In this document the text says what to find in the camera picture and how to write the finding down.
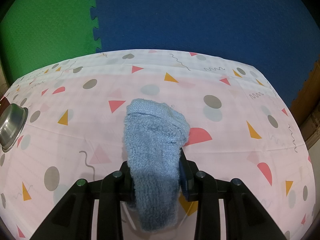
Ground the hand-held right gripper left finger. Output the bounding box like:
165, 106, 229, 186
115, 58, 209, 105
31, 161, 137, 240

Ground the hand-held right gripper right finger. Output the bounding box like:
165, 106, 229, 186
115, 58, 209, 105
179, 149, 288, 240

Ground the light blue towel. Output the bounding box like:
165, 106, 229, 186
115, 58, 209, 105
123, 99, 191, 232

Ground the stainless steel bowl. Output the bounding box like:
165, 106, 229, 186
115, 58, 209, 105
0, 104, 29, 152

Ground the red and gold tin box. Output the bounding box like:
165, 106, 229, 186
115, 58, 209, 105
0, 97, 10, 115

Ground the orange foam mat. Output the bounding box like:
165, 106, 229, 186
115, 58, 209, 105
290, 60, 320, 130

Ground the blue foam mat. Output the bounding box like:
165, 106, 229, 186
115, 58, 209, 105
88, 0, 320, 108

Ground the green foam mat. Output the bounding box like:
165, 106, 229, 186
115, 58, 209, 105
0, 0, 103, 85

